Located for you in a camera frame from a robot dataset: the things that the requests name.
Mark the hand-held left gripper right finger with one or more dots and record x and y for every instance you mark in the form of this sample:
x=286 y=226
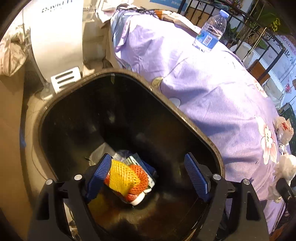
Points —
x=196 y=179

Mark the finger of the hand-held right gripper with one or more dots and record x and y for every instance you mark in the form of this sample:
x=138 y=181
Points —
x=288 y=194

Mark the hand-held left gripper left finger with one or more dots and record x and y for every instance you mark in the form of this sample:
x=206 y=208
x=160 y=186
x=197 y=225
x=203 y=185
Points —
x=99 y=177

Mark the yellow foam net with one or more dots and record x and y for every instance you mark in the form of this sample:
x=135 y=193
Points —
x=122 y=178

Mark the white tissue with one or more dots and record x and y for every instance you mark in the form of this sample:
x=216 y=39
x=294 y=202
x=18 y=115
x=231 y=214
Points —
x=285 y=166

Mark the grey plastic wrapper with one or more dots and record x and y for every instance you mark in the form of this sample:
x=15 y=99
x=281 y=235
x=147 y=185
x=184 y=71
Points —
x=120 y=154

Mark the orange foam net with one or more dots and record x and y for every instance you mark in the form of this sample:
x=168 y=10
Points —
x=141 y=176

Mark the black trash bin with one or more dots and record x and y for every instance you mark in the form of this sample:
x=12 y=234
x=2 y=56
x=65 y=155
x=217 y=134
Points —
x=115 y=115

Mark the white plastic bag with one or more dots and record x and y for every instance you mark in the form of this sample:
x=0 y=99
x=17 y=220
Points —
x=284 y=128

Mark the purple floral bedsheet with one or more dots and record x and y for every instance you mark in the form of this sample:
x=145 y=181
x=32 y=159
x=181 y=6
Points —
x=208 y=104

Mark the green floral covered table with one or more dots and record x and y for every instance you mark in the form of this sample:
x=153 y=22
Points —
x=286 y=111

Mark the white wicker swing sofa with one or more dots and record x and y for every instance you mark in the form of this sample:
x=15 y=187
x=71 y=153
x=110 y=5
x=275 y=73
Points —
x=275 y=85

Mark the brown cushion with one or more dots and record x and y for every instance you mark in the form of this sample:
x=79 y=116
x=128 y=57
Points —
x=257 y=70

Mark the white beauty machine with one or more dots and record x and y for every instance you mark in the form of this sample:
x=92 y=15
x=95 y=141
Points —
x=57 y=41

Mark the clear water bottle blue label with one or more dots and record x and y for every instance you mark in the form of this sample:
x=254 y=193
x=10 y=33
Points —
x=208 y=34

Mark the pink crumpled cloth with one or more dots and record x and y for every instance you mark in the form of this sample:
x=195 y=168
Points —
x=11 y=55

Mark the flat printed packet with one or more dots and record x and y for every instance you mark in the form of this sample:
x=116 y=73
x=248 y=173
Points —
x=175 y=19

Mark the yellow banana bunch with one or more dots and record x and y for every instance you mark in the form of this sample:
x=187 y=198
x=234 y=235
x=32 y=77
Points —
x=276 y=25

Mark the large green plant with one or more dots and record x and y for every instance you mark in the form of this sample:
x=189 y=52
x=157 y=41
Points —
x=266 y=16

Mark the blue face poster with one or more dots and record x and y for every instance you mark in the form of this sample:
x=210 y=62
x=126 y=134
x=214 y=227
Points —
x=166 y=3

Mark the large pink wall poster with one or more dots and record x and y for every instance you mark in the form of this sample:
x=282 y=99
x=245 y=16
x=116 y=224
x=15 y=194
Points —
x=289 y=64

